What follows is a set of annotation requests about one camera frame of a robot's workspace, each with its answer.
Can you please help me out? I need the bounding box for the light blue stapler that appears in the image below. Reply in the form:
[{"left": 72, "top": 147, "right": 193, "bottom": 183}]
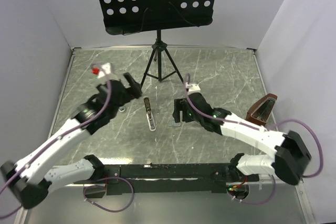
[{"left": 143, "top": 96, "right": 156, "bottom": 132}]

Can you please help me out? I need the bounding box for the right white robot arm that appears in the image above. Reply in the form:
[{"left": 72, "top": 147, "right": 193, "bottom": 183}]
[{"left": 173, "top": 93, "right": 311, "bottom": 185}]

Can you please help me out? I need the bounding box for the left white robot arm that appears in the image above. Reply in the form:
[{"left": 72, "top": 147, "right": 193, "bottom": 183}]
[{"left": 1, "top": 72, "right": 142, "bottom": 209}]

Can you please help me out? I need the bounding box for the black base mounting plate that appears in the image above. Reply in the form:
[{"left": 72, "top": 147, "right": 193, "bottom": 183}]
[{"left": 77, "top": 163, "right": 259, "bottom": 195}]

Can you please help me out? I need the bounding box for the brown wooden metronome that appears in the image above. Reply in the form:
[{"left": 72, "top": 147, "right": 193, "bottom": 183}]
[{"left": 245, "top": 93, "right": 278, "bottom": 126}]

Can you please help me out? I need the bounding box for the black perforated music stand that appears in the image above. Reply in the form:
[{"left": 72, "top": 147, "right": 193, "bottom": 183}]
[{"left": 99, "top": 0, "right": 215, "bottom": 82}]

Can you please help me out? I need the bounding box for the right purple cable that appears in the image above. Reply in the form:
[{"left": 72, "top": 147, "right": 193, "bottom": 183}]
[{"left": 183, "top": 73, "right": 324, "bottom": 177}]

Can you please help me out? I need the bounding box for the purple cable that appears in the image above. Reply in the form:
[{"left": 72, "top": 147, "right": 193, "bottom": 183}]
[
  {"left": 183, "top": 73, "right": 324, "bottom": 177},
  {"left": 0, "top": 62, "right": 113, "bottom": 219}
]

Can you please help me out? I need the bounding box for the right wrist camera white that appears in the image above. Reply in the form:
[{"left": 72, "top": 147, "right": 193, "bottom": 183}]
[{"left": 185, "top": 83, "right": 201, "bottom": 95}]

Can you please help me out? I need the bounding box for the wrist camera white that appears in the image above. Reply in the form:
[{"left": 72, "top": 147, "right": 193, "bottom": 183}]
[
  {"left": 185, "top": 83, "right": 201, "bottom": 95},
  {"left": 91, "top": 62, "right": 119, "bottom": 81}
]

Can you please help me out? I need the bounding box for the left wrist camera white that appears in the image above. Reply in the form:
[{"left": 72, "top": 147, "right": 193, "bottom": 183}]
[{"left": 91, "top": 62, "right": 119, "bottom": 81}]

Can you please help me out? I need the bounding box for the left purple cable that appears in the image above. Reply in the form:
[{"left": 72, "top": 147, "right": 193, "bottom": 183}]
[{"left": 0, "top": 62, "right": 113, "bottom": 219}]

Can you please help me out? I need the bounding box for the aluminium rail frame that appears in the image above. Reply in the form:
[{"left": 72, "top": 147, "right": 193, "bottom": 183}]
[{"left": 20, "top": 47, "right": 311, "bottom": 209}]

